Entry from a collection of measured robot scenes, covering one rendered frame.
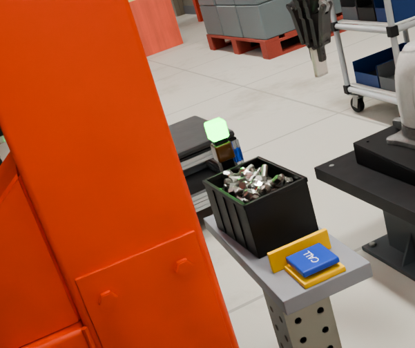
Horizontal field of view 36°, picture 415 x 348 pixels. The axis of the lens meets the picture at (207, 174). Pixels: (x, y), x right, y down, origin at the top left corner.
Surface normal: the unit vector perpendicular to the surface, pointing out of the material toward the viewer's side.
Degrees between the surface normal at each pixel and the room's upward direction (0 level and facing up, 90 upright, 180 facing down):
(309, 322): 90
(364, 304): 0
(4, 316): 90
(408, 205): 0
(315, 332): 90
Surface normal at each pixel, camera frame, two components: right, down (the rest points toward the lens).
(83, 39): 0.32, 0.25
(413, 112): -0.71, 0.50
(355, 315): -0.27, -0.90
